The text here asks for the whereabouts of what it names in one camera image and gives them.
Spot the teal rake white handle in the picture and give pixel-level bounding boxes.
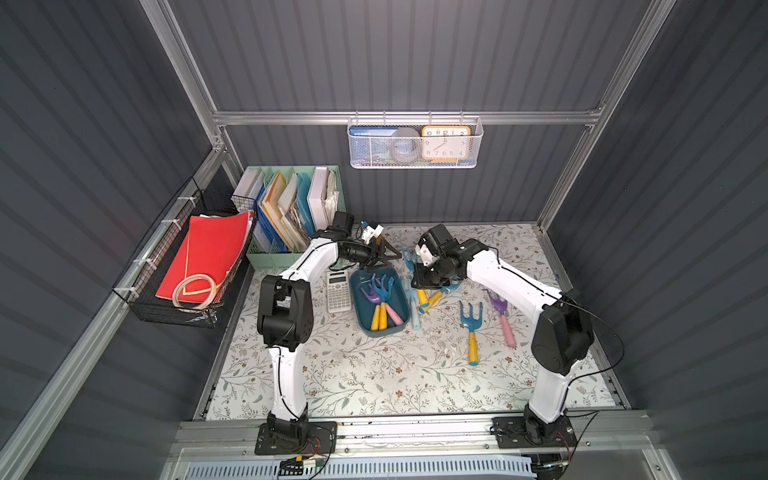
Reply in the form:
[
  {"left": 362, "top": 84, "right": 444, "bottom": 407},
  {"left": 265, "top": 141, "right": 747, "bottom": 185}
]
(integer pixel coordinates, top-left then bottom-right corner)
[{"left": 403, "top": 249, "right": 421, "bottom": 331}]

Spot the teal rake yellow handle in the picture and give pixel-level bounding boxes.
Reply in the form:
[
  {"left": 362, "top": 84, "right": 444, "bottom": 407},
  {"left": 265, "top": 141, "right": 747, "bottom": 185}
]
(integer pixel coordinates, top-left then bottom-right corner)
[
  {"left": 372, "top": 275, "right": 389, "bottom": 331},
  {"left": 459, "top": 301, "right": 483, "bottom": 366},
  {"left": 418, "top": 281, "right": 462, "bottom": 314}
]

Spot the purple rake yellow handle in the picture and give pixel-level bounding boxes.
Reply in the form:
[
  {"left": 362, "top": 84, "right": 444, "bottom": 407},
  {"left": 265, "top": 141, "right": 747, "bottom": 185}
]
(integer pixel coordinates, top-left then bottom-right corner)
[{"left": 360, "top": 283, "right": 381, "bottom": 331}]

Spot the teal plastic storage box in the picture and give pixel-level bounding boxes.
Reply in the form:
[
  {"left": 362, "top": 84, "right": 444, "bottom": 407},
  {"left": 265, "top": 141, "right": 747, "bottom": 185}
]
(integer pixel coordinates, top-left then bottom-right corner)
[{"left": 350, "top": 268, "right": 411, "bottom": 338}]

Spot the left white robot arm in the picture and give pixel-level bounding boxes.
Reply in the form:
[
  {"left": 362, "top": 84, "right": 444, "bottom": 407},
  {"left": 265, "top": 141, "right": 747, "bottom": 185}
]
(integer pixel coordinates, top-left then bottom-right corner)
[{"left": 257, "top": 212, "right": 401, "bottom": 424}]

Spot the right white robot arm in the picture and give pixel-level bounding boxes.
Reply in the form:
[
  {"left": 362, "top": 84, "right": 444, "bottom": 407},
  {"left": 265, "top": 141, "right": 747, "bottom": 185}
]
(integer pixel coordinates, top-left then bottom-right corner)
[{"left": 412, "top": 224, "right": 595, "bottom": 426}]

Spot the white calculator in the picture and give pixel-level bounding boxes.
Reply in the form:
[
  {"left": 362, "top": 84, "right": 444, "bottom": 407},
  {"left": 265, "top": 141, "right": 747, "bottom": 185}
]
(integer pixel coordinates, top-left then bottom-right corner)
[{"left": 326, "top": 270, "right": 352, "bottom": 314}]

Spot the green file organizer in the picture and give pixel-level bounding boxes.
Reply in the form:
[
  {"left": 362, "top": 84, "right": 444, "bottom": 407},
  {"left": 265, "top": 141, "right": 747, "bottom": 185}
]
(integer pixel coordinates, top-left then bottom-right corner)
[{"left": 231, "top": 166, "right": 346, "bottom": 269}]

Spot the grey tape roll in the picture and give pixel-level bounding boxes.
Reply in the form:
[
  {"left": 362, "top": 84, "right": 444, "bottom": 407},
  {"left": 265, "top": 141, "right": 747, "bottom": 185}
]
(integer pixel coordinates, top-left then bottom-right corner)
[{"left": 390, "top": 127, "right": 422, "bottom": 165}]

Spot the orange white clock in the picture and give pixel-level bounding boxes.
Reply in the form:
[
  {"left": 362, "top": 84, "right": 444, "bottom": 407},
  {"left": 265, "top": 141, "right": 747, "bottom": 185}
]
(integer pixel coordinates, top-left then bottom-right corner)
[{"left": 421, "top": 125, "right": 472, "bottom": 163}]

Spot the red folder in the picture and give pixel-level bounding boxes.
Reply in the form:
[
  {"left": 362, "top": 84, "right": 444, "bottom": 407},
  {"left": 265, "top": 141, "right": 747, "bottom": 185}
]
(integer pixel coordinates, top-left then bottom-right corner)
[{"left": 156, "top": 211, "right": 255, "bottom": 310}]

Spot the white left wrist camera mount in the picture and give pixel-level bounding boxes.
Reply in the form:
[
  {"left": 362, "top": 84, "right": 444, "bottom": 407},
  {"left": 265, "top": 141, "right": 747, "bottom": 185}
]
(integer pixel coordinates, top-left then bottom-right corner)
[{"left": 360, "top": 221, "right": 383, "bottom": 244}]

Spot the white wire wall basket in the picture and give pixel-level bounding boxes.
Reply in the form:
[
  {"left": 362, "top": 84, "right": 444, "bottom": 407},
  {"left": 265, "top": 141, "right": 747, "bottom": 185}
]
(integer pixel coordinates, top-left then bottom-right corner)
[{"left": 347, "top": 115, "right": 484, "bottom": 169}]

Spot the blue box in wall basket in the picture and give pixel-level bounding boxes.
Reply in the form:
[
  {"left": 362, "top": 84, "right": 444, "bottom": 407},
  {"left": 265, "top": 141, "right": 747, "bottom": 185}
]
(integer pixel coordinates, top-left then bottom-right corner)
[{"left": 348, "top": 126, "right": 398, "bottom": 169}]

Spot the black wire basket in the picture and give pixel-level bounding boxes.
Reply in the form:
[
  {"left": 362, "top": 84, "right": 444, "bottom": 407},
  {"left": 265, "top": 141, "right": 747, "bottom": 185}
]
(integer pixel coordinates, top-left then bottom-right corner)
[{"left": 113, "top": 181, "right": 258, "bottom": 328}]

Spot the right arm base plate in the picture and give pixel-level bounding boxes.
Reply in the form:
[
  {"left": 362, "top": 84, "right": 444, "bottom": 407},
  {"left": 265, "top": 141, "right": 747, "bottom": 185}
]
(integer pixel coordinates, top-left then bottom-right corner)
[{"left": 490, "top": 415, "right": 577, "bottom": 449}]

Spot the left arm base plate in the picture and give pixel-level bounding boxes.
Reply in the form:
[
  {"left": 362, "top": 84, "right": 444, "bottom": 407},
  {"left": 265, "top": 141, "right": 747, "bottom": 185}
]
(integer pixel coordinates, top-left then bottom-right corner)
[{"left": 254, "top": 419, "right": 338, "bottom": 456}]

